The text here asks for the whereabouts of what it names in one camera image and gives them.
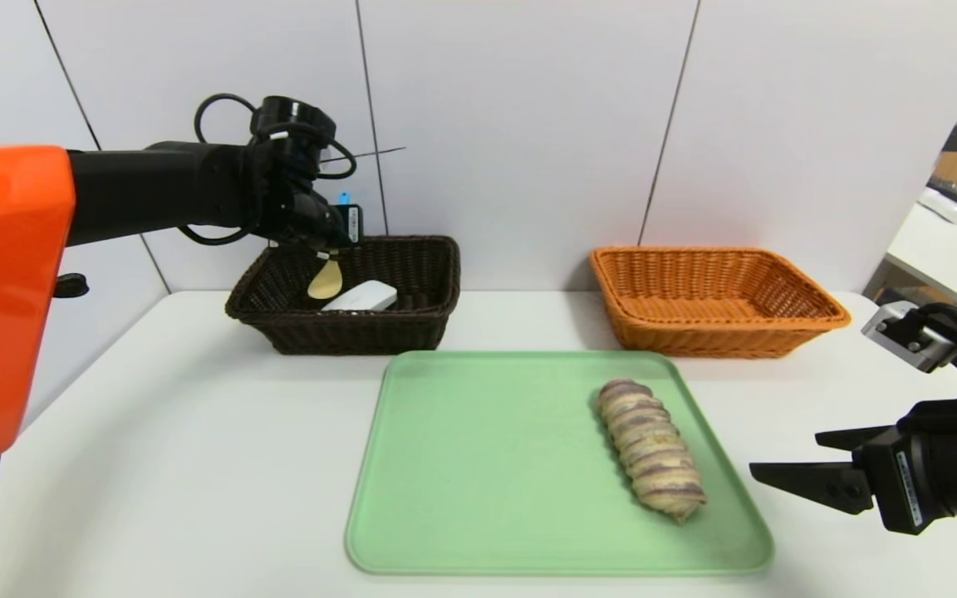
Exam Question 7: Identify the twisted purple swirl bread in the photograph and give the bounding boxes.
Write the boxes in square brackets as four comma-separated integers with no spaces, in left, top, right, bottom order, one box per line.
[596,379,707,522]

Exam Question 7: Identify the orange wicker basket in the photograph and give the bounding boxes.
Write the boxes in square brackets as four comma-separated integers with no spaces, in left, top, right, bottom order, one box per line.
[589,246,851,360]

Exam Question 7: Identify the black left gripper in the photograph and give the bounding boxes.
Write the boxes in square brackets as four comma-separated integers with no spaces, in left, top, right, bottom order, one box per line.
[326,203,365,247]

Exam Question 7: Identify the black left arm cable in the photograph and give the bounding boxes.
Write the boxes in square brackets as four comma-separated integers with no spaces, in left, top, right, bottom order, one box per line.
[178,93,357,247]

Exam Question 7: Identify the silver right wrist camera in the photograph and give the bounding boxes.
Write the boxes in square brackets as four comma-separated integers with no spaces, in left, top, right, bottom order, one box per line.
[862,301,957,373]

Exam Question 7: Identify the white side table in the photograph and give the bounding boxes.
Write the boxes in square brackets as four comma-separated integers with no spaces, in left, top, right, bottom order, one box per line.
[884,189,957,325]

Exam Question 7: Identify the yellow spoon with blue handle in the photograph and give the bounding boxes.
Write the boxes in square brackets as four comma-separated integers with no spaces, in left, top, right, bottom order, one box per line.
[307,193,351,300]

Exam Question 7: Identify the dark brown wicker basket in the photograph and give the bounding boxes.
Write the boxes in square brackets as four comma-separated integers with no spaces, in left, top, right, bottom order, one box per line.
[225,235,461,356]

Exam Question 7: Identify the white rectangular case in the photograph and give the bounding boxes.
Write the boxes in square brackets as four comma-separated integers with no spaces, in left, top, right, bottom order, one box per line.
[321,281,399,313]

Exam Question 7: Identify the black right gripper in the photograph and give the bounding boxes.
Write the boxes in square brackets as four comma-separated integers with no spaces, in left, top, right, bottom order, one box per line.
[748,424,957,536]

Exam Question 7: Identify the light green plastic tray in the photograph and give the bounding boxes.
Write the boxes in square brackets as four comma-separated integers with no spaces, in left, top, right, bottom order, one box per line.
[344,350,774,576]

